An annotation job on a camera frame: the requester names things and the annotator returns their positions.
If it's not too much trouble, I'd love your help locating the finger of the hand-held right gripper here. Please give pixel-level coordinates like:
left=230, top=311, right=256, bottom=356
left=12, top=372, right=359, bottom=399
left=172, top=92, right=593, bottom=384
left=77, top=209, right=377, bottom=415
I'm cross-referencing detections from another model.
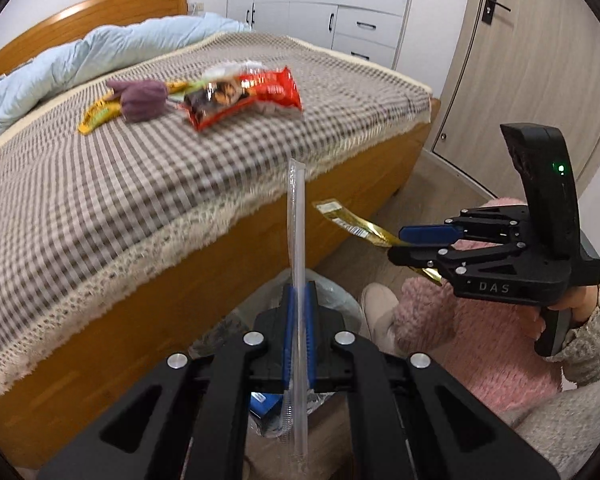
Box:
left=386, top=241, right=527, bottom=282
left=398, top=203, right=532, bottom=246

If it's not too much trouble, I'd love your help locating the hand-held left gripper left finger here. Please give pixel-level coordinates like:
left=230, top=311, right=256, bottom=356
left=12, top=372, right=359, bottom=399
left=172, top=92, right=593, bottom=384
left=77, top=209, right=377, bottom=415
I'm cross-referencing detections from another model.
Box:
left=37, top=282, right=299, bottom=480

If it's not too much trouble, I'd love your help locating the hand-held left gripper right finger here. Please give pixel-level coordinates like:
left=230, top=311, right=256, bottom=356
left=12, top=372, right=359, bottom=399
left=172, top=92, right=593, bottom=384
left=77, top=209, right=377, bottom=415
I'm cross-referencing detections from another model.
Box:
left=305, top=281, right=562, bottom=480

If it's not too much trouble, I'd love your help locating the translucent white trash bag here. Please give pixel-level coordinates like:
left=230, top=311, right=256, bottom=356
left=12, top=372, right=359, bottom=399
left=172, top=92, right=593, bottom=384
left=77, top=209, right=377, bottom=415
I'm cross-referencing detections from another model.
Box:
left=230, top=270, right=367, bottom=411

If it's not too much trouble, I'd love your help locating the gold wrapper strip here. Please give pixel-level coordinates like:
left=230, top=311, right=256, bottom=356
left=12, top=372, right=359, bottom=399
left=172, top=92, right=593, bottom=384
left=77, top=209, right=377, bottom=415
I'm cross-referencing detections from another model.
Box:
left=312, top=199, right=443, bottom=287

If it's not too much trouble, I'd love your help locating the clear plastic straw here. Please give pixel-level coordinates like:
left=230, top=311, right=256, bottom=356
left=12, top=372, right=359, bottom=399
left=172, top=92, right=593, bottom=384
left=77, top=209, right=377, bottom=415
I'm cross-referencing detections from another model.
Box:
left=281, top=157, right=312, bottom=466

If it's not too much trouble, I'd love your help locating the red snack packet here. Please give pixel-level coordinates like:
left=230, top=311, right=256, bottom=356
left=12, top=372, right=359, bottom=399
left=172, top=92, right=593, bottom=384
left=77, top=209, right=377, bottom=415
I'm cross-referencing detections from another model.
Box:
left=240, top=66, right=303, bottom=113

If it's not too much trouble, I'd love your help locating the orange-red snack packet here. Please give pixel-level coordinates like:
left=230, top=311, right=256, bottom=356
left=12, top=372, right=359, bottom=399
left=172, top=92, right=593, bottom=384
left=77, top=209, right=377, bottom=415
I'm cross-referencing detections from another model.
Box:
left=182, top=77, right=261, bottom=132

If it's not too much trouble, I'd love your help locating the clear plastic wrapper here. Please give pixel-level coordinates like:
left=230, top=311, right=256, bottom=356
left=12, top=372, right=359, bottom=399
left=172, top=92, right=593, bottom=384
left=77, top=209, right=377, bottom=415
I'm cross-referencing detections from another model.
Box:
left=201, top=59, right=264, bottom=82

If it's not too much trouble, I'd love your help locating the yellow snack packet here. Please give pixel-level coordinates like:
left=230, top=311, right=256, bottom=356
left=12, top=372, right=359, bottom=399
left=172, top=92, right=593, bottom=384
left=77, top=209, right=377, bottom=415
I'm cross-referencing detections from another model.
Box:
left=77, top=79, right=203, bottom=136

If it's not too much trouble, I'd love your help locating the person's right forearm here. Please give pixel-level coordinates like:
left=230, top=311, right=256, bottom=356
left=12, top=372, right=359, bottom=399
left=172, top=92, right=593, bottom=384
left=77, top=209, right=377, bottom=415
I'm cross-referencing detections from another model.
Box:
left=560, top=290, right=600, bottom=391

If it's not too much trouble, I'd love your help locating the person's right hand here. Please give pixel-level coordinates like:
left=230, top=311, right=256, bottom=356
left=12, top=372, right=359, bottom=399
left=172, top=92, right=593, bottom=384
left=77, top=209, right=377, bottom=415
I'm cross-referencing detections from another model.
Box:
left=560, top=282, right=600, bottom=331

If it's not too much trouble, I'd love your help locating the beige fuzzy slipper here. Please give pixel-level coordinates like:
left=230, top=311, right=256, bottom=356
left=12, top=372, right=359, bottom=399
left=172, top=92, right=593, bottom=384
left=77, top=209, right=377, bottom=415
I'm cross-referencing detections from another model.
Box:
left=361, top=282, right=402, bottom=358

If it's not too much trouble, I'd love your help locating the grey wooden door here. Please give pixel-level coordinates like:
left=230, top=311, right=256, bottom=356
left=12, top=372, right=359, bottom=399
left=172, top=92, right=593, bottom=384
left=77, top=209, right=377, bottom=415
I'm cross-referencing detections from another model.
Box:
left=430, top=0, right=600, bottom=198

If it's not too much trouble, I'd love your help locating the cream knit sweater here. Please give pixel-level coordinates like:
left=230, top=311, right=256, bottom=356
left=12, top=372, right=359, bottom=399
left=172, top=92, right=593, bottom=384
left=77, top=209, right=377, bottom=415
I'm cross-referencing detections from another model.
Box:
left=512, top=385, right=600, bottom=480

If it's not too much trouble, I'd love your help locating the wooden bed with checkered cover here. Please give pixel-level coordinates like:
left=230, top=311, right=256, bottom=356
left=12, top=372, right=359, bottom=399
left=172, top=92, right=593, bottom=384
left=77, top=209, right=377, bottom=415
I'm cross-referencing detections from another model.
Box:
left=0, top=31, right=433, bottom=398

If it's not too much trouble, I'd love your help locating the light blue duvet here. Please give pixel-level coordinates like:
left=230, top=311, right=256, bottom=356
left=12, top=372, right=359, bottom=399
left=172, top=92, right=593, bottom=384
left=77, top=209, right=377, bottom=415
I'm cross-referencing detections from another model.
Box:
left=0, top=12, right=253, bottom=140

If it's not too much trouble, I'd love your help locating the black door handle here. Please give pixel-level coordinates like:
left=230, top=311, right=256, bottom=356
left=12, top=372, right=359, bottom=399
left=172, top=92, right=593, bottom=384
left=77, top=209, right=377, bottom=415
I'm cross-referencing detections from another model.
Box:
left=481, top=0, right=512, bottom=25

